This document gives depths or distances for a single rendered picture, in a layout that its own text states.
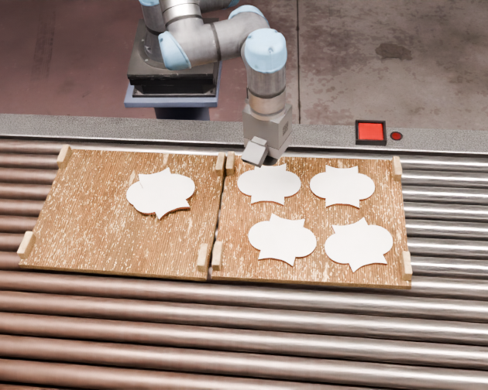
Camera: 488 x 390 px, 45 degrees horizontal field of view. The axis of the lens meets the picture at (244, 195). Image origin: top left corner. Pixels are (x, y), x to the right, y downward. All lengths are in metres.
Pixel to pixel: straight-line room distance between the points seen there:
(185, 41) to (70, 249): 0.52
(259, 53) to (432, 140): 0.62
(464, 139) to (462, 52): 1.89
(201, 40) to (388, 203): 0.55
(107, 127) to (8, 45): 2.19
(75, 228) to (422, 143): 0.86
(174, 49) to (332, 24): 2.44
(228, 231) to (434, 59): 2.25
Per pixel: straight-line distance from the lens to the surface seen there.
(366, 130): 1.54
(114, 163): 1.49
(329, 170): 1.41
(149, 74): 1.70
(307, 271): 1.25
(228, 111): 2.97
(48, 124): 1.68
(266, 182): 1.38
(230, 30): 1.18
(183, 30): 1.18
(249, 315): 1.21
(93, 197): 1.43
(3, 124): 1.73
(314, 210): 1.34
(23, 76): 3.48
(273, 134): 1.21
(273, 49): 1.09
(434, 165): 1.50
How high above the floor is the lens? 1.99
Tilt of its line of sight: 50 degrees down
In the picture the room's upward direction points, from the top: 4 degrees counter-clockwise
